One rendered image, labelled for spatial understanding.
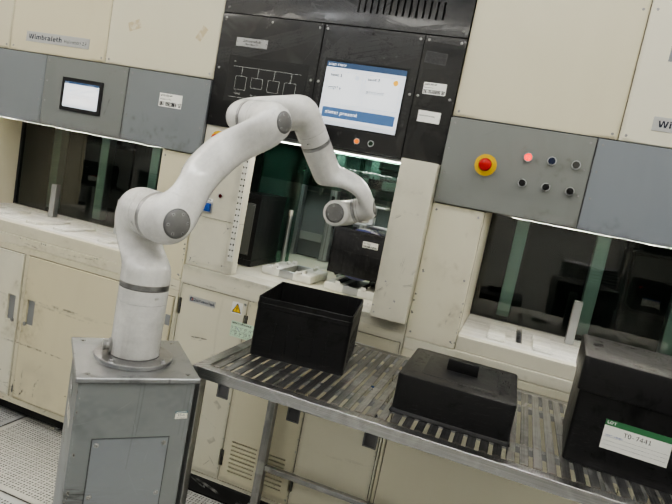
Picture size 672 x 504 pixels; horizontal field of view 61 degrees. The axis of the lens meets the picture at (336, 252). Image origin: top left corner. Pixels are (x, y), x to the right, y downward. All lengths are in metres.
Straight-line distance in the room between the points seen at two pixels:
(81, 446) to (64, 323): 1.22
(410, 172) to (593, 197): 0.55
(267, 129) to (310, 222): 1.52
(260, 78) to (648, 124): 1.26
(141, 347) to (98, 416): 0.18
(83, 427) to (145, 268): 0.38
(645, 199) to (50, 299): 2.24
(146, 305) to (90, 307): 1.10
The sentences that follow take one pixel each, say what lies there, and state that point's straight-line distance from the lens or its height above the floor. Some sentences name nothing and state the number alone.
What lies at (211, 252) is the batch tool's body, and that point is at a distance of 2.21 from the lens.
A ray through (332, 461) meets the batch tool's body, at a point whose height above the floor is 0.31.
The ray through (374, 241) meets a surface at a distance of 2.16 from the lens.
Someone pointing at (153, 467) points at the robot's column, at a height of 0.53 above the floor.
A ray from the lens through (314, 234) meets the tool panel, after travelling 2.96.
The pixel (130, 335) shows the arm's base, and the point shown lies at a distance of 1.48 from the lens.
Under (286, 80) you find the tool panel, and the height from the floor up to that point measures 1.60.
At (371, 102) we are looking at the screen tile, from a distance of 1.99.
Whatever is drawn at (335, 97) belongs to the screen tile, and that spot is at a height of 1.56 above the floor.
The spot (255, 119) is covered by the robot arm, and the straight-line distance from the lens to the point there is 1.51.
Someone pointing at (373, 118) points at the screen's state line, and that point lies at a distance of 1.98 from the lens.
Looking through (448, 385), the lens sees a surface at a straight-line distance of 1.45.
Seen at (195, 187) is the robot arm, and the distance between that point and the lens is 1.44.
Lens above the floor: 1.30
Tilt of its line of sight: 7 degrees down
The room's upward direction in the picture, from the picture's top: 11 degrees clockwise
